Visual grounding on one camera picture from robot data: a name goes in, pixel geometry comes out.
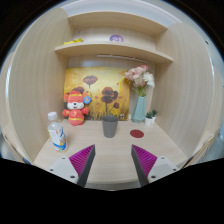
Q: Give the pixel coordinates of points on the yellow poppy flower painting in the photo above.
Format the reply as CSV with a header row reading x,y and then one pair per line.
x,y
100,80

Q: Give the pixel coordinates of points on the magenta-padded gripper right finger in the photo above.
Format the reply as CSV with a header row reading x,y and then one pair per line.
x,y
145,160

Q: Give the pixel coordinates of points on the flat round red coaster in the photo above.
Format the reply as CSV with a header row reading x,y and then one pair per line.
x,y
137,133

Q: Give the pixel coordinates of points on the light wooden shelf unit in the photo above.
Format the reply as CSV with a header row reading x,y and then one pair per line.
x,y
110,48

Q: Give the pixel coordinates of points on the pink and white flower bouquet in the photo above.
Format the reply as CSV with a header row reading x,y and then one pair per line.
x,y
140,78

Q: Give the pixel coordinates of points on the white light bar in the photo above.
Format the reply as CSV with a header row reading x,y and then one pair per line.
x,y
123,57

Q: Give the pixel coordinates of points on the clear plastic drink bottle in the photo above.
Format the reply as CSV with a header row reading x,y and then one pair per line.
x,y
57,133

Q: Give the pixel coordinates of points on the small succulent in white pot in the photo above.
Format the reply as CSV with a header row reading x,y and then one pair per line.
x,y
154,115
148,119

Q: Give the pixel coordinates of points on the grey ribbed cup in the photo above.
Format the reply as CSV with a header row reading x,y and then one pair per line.
x,y
110,126

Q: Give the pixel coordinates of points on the tall teal vase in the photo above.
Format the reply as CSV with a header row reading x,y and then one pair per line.
x,y
139,110

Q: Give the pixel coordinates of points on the red plush mascot toy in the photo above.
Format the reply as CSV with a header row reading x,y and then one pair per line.
x,y
76,110

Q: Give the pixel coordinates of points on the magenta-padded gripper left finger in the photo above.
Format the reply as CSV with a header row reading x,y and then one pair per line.
x,y
81,160

